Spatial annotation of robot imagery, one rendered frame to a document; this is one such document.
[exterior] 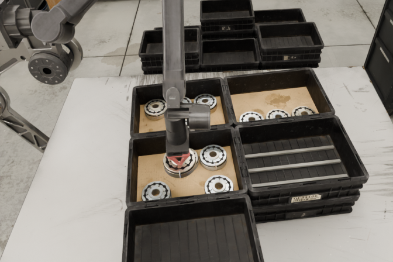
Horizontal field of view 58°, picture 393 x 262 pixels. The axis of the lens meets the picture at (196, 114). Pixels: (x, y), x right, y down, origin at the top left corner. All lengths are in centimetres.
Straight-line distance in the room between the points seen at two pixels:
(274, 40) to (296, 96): 103
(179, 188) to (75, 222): 44
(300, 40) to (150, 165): 161
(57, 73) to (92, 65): 201
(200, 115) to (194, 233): 44
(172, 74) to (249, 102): 71
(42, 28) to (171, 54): 34
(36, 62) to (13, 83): 213
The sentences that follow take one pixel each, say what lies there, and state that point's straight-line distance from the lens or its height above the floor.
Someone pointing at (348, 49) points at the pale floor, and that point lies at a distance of 351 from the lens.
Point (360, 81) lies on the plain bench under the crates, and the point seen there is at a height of 70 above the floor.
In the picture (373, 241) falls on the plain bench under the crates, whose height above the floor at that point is 70.
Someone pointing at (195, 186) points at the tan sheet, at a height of 83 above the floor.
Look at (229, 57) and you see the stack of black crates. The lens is 262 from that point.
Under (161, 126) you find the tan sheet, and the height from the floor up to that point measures 83.
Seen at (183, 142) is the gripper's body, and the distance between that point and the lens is 102.
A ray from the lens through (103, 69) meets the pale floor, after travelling 334.
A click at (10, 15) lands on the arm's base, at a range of 107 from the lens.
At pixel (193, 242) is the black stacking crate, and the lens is 120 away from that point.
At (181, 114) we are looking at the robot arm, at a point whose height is 125.
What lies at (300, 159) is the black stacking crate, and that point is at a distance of 140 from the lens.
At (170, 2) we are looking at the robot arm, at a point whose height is 149.
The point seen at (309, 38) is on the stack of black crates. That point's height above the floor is 49.
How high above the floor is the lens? 192
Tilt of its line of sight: 45 degrees down
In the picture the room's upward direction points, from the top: 5 degrees counter-clockwise
